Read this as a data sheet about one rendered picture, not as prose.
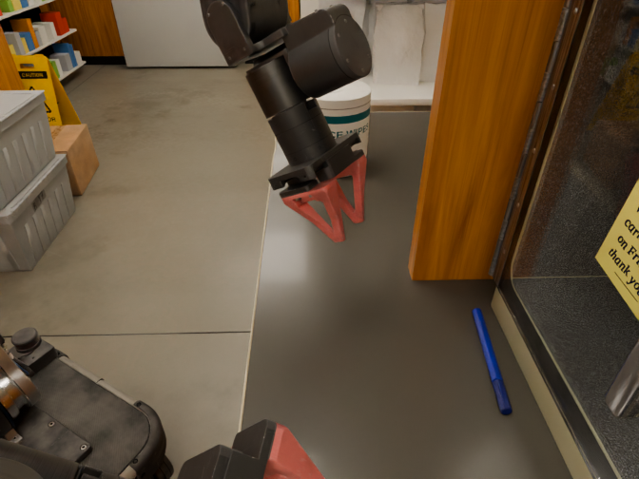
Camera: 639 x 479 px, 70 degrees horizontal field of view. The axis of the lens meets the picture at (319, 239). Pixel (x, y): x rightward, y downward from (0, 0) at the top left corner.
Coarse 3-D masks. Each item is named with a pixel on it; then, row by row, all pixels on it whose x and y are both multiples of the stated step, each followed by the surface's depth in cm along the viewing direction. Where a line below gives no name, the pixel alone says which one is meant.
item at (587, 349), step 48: (624, 0) 31; (576, 48) 37; (624, 48) 31; (576, 96) 37; (624, 96) 31; (576, 144) 37; (624, 144) 31; (528, 192) 45; (576, 192) 37; (624, 192) 31; (528, 240) 45; (576, 240) 37; (528, 288) 45; (576, 288) 37; (528, 336) 46; (576, 336) 37; (624, 336) 31; (576, 384) 37; (576, 432) 37; (624, 432) 32
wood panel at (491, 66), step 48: (480, 0) 42; (528, 0) 42; (480, 48) 45; (528, 48) 45; (480, 96) 47; (528, 96) 47; (432, 144) 51; (480, 144) 51; (432, 192) 54; (480, 192) 54; (432, 240) 58; (480, 240) 58
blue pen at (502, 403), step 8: (472, 312) 56; (480, 312) 55; (480, 320) 54; (480, 328) 53; (480, 336) 53; (488, 336) 52; (488, 344) 51; (488, 352) 50; (488, 360) 50; (496, 360) 50; (488, 368) 49; (496, 368) 49; (496, 376) 48; (496, 384) 47; (496, 392) 46; (504, 392) 46; (504, 400) 45; (504, 408) 45
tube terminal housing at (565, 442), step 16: (496, 288) 56; (496, 304) 56; (512, 320) 52; (512, 336) 52; (528, 352) 48; (528, 368) 48; (544, 384) 45; (544, 400) 45; (544, 416) 45; (560, 416) 42; (560, 432) 42; (560, 448) 42; (576, 448) 39; (576, 464) 40
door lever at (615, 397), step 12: (636, 348) 23; (636, 360) 23; (624, 372) 24; (636, 372) 23; (612, 384) 25; (624, 384) 24; (636, 384) 23; (612, 396) 25; (624, 396) 24; (636, 396) 24; (612, 408) 25; (624, 408) 24; (636, 408) 24
